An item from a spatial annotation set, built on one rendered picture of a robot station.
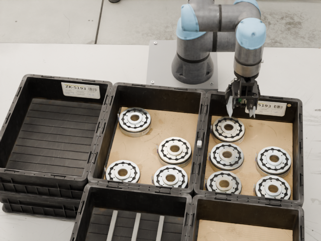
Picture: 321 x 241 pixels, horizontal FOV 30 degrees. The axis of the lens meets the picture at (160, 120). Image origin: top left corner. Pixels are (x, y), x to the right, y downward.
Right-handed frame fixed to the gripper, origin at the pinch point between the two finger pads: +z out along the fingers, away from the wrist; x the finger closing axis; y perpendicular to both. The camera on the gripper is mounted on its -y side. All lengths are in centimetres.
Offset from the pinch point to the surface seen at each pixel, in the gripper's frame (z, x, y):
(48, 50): 24, -71, -53
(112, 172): 7.2, -38.4, 18.3
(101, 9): 94, -68, -170
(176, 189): 0.4, -19.0, 28.8
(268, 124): 10.5, 10.0, -4.1
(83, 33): 94, -76, -147
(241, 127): 7.6, 0.9, 0.0
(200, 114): 0.5, -12.1, 0.9
